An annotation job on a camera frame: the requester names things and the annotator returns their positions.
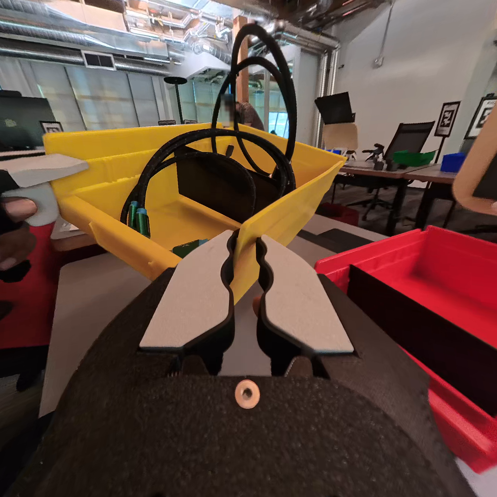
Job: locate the wooden side desk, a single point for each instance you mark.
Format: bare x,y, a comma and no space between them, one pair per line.
388,171

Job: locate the black monitor screen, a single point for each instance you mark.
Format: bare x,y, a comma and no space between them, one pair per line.
23,120

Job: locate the yellow plastic bin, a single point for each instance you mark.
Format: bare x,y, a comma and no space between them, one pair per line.
116,174

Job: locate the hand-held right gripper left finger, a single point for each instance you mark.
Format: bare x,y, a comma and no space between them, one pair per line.
186,303

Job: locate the black floor lamp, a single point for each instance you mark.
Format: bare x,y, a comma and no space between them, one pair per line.
178,97

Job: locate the black mesh office chair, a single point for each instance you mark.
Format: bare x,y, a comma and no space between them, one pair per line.
411,139

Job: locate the red plastic bin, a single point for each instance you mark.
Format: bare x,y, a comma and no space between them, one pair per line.
427,271

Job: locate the black bin divider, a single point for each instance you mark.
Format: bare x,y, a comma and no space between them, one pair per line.
209,182
407,330

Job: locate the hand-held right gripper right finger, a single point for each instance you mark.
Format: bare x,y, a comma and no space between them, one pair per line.
303,303

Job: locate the light wooden chair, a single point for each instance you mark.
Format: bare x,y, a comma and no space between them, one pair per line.
339,136

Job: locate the wooden support post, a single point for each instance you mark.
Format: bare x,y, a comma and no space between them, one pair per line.
240,46

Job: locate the red floor crate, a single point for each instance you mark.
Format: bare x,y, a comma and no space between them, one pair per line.
337,213

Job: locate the framed marker sign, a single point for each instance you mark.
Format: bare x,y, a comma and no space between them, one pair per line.
481,116
447,116

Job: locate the black-faced wooden board stand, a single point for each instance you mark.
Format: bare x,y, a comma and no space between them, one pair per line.
477,174

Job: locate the blue plastic bin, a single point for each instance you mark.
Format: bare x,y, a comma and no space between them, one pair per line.
453,162

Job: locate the black studio light panel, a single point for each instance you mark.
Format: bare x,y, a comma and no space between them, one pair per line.
334,108

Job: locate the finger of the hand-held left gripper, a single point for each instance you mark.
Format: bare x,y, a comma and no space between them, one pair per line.
46,167

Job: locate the green plastic tray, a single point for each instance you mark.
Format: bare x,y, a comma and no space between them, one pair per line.
413,157

